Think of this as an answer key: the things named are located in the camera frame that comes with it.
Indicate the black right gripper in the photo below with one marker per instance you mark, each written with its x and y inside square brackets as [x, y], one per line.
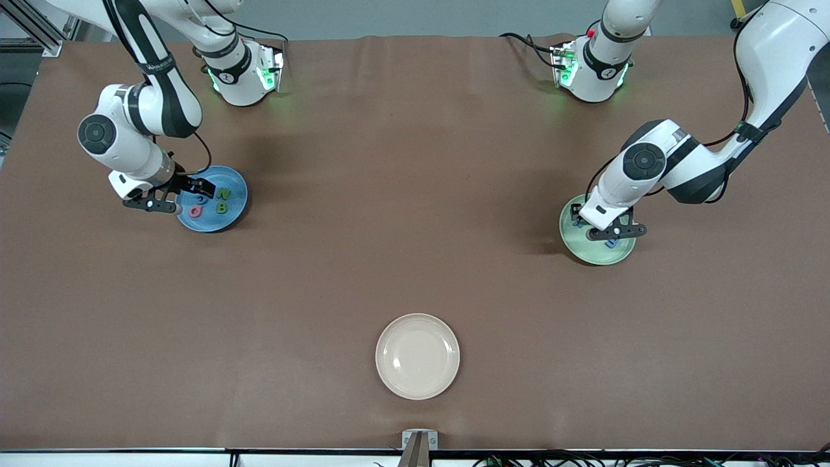
[183, 181]

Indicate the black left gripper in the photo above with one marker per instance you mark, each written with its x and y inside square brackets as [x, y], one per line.
[578, 218]

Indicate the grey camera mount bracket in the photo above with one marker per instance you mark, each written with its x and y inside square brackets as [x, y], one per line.
[419, 454]

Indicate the green plate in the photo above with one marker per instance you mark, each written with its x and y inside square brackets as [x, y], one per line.
[596, 254]

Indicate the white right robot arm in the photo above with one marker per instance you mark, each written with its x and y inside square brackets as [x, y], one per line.
[130, 152]

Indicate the white table edge rail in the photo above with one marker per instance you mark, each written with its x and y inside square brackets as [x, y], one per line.
[130, 460]

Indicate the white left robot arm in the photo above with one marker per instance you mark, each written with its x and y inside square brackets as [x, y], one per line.
[778, 45]

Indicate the beige plate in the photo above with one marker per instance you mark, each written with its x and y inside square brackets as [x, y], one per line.
[417, 357]

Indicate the blue plate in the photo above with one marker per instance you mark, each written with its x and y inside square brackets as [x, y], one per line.
[233, 220]

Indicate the aluminium frame profile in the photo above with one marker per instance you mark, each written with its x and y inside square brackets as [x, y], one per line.
[48, 45]

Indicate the red foam letter Q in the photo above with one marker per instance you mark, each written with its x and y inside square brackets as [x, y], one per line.
[190, 211]

